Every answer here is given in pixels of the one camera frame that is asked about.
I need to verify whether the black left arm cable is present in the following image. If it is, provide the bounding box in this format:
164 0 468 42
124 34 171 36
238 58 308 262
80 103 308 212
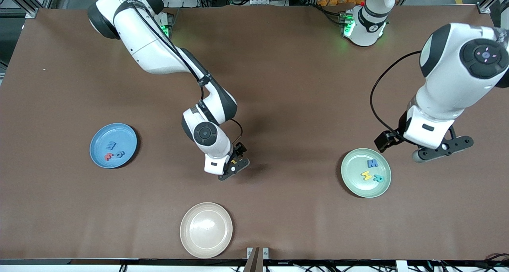
370 51 422 135

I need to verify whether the pale green plate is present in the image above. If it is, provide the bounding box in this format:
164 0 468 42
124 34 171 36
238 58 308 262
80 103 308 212
341 148 392 198

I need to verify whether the blue plate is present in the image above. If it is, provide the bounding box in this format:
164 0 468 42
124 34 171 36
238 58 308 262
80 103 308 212
89 123 138 169

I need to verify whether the pale beige plate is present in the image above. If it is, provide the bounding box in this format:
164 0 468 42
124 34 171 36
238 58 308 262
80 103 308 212
180 202 233 259

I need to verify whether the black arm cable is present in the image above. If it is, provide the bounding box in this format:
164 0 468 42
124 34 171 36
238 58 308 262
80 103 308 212
370 51 422 135
229 119 243 144

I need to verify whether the metal table edge bracket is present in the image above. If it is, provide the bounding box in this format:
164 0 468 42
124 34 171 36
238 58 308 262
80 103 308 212
243 247 270 272

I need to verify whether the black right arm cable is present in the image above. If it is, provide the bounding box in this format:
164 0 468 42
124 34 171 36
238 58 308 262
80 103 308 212
229 119 243 144

